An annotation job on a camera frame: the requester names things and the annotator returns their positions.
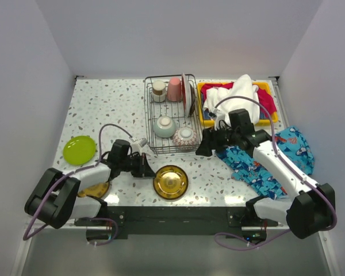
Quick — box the red and blue plate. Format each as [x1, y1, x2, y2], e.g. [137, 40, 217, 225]
[182, 73, 191, 118]

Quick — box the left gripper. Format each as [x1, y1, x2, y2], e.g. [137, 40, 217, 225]
[119, 152, 156, 177]

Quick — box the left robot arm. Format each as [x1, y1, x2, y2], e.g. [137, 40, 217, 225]
[24, 139, 156, 229]

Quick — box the pink cup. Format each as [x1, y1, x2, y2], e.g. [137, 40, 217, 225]
[167, 78, 182, 102]

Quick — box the wire dish rack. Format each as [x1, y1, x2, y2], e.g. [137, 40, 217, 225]
[144, 74, 203, 155]

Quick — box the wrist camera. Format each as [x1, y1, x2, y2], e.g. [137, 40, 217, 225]
[210, 109, 231, 130]
[131, 138, 147, 154]

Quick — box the yellow plastic bin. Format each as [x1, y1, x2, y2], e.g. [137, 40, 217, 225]
[197, 81, 278, 127]

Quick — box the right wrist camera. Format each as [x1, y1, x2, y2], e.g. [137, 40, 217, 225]
[210, 109, 231, 130]

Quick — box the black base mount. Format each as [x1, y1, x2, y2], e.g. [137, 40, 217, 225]
[75, 206, 278, 241]

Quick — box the light blue bowl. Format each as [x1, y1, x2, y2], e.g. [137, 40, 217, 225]
[153, 116, 177, 138]

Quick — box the blue patterned cloth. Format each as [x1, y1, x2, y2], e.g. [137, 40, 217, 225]
[216, 126, 315, 200]

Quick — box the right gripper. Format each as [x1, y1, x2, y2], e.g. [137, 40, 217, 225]
[195, 124, 240, 157]

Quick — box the red cloth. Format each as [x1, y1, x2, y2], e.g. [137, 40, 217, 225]
[200, 81, 277, 121]

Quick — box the red bowl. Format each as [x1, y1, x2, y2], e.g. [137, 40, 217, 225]
[189, 84, 196, 116]

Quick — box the white towel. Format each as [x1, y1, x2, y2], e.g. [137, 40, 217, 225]
[204, 74, 260, 124]

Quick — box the yellow patterned plate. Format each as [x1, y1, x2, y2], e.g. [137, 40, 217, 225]
[78, 182, 110, 198]
[152, 165, 189, 201]

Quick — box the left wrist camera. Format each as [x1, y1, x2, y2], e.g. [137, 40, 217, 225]
[131, 138, 147, 154]

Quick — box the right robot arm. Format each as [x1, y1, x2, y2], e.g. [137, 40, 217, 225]
[195, 109, 337, 239]

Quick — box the metal cup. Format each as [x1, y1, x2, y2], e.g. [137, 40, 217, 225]
[152, 80, 166, 102]

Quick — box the blue patterned bowl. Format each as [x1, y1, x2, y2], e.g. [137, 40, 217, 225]
[172, 126, 198, 151]

